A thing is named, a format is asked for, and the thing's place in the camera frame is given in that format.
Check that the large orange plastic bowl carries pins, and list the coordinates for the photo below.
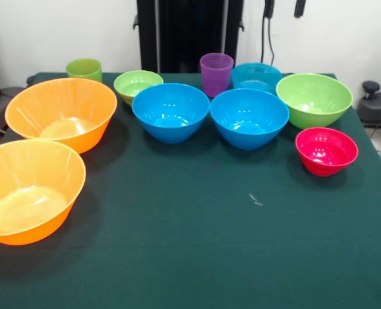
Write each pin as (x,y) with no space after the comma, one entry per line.
(33,167)
(58,99)

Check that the blue plastic bowl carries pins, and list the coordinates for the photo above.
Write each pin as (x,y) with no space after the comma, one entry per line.
(171,106)
(248,112)

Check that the purple plastic cup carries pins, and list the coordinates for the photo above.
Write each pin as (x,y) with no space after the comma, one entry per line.
(216,77)

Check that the small green plastic bowl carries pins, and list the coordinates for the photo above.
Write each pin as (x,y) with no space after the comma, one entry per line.
(135,83)

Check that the small translucent blue bowl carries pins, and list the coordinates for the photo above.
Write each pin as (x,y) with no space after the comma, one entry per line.
(256,75)

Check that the dark green table cloth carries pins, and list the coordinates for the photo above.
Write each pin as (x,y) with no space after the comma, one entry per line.
(190,257)

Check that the small pink plastic bowl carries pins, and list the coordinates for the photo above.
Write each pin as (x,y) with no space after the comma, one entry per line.
(325,148)

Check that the green plastic cup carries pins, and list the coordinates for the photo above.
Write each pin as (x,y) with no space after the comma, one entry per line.
(84,71)

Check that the large green plastic bowl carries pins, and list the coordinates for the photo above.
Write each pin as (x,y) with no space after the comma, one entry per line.
(312,93)

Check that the dark grey stand base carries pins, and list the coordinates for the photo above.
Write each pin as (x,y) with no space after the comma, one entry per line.
(4,103)

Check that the black stand base with knob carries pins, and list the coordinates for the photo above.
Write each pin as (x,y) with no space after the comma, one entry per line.
(380,106)

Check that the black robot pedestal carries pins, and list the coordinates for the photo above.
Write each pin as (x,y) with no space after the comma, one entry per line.
(184,32)

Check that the black wall bracket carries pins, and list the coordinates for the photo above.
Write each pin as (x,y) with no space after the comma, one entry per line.
(299,8)

